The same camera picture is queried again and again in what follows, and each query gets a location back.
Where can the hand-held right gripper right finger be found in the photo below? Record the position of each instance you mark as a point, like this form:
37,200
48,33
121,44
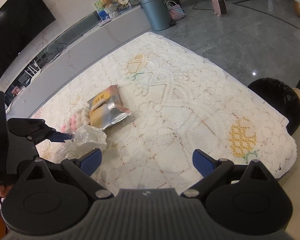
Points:
202,162

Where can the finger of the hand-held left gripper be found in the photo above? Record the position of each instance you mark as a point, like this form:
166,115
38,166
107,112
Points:
60,137

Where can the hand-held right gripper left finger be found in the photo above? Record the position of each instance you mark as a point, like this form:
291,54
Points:
92,161

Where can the clear plastic bag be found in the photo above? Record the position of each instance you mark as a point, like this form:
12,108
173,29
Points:
90,137

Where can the person's left hand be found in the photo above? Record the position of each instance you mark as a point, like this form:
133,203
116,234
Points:
4,190

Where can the white pink knitted toy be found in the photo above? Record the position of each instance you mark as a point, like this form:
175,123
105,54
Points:
77,120

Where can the silver orange snack packet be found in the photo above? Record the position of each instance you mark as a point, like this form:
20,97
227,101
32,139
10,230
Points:
107,110

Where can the pink small box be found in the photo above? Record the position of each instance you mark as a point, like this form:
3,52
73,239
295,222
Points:
16,90

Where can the white lace tablecloth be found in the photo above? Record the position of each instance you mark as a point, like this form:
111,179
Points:
177,105

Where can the white router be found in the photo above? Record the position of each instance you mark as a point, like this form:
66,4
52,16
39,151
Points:
35,68

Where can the black fuzzy stool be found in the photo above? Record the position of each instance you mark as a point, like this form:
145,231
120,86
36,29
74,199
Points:
275,102

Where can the white marble tv console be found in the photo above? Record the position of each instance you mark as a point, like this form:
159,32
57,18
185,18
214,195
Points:
102,37

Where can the black television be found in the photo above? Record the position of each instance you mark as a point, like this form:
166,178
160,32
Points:
15,30

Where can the green white picture board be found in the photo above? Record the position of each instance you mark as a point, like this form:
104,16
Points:
98,5

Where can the pink woven basket bag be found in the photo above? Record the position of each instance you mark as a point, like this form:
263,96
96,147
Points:
176,12

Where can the blue trash bin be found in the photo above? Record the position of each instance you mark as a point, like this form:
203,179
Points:
156,12

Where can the pink space heater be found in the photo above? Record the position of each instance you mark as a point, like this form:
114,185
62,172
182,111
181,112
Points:
219,5

